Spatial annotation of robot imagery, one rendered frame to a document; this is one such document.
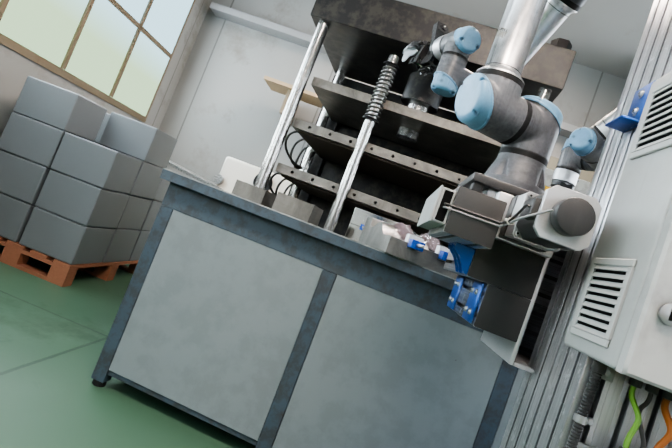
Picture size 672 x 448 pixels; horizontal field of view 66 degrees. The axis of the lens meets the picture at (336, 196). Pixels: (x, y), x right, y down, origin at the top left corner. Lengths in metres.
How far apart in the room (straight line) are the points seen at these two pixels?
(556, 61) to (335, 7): 1.11
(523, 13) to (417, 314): 0.95
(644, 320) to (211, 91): 4.86
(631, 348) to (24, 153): 3.11
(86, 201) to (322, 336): 1.80
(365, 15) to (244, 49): 2.76
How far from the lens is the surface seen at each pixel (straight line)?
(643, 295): 0.77
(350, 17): 2.77
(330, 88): 2.78
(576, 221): 0.84
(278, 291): 1.79
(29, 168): 3.35
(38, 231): 3.28
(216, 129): 5.20
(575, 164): 1.81
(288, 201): 1.94
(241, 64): 5.32
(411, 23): 2.73
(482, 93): 1.20
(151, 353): 1.98
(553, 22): 1.51
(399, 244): 1.64
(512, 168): 1.26
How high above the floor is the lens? 0.80
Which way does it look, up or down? 4 degrees up
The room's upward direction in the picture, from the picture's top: 21 degrees clockwise
